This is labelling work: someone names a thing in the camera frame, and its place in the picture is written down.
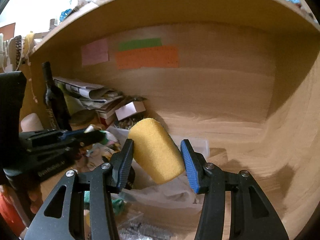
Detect stack of newspapers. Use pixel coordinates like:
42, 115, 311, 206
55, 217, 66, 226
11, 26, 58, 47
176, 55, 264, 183
53, 76, 125, 112

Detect small cardboard box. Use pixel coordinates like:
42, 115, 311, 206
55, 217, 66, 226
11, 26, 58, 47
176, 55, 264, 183
114, 100, 147, 121

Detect white and green soft toy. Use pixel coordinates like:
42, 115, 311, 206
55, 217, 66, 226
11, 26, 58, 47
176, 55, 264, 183
84, 125, 119, 145

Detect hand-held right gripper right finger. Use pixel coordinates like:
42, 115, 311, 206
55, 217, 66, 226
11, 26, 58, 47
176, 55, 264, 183
180, 139, 289, 240

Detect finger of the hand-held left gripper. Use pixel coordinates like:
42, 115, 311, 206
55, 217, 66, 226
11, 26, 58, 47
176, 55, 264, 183
58, 129, 88, 141
75, 131, 106, 148

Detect round wooden lid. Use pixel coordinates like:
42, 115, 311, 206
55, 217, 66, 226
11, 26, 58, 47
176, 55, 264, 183
69, 109, 97, 127

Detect yellow sponge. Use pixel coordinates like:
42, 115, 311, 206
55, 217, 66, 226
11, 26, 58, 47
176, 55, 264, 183
127, 118, 186, 185

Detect green paper note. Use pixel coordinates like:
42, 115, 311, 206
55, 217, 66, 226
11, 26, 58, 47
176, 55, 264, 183
118, 37, 162, 52

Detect green plastic bag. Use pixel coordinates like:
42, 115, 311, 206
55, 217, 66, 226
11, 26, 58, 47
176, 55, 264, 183
84, 191, 127, 215

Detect spools of ribbon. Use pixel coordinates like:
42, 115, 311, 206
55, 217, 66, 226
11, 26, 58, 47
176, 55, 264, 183
0, 31, 35, 72

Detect bubble wrap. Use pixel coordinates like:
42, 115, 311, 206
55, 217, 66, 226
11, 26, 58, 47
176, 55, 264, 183
116, 211, 180, 240

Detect orange paper note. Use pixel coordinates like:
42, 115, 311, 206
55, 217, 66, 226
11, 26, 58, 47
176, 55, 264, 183
115, 45, 179, 70

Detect patterned cloth pile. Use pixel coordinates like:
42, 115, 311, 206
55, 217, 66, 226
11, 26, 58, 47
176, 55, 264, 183
81, 142, 124, 173

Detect clear plastic container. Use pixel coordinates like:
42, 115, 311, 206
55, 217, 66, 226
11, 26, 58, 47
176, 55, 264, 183
109, 126, 210, 162

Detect pink paper note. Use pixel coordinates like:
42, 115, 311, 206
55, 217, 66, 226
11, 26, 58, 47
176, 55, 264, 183
81, 38, 109, 67

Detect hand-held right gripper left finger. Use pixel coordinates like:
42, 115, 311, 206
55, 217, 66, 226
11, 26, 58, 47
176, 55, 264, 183
24, 138, 135, 240

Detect person's left hand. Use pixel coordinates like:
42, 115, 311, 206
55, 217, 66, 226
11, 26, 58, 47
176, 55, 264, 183
28, 187, 42, 215

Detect dark wine bottle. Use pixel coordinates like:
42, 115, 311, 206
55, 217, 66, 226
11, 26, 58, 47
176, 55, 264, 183
41, 61, 73, 132

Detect wooden shelf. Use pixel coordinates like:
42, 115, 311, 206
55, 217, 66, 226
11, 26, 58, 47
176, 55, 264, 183
19, 0, 320, 240

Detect white cylinder candle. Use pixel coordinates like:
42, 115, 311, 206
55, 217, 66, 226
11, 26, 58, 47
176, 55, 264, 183
20, 113, 44, 132

